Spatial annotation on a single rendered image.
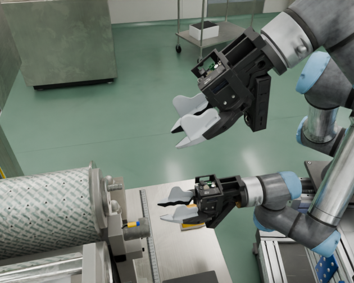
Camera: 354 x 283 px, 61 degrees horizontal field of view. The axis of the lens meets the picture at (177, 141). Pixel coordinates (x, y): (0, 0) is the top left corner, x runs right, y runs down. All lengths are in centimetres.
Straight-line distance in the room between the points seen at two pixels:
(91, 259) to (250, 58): 34
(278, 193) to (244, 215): 137
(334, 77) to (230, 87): 41
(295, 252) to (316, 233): 98
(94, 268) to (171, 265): 63
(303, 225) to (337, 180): 14
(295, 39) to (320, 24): 4
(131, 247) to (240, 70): 42
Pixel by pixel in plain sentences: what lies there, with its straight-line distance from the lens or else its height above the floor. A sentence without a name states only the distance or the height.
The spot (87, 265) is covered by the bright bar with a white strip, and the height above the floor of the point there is 146.
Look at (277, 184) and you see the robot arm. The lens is 80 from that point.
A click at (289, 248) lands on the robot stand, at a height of 21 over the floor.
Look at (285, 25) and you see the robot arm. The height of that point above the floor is 156.
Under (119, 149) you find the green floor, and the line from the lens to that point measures 261.
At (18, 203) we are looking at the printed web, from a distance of 58.
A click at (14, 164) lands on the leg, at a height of 68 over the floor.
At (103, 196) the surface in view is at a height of 128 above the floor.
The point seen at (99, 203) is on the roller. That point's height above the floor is 129.
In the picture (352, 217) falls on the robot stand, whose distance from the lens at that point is 139.
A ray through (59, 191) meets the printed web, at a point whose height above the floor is 131.
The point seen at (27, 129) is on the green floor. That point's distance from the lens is 309.
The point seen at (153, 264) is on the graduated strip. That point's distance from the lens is 91.
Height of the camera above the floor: 171
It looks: 40 degrees down
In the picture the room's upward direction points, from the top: straight up
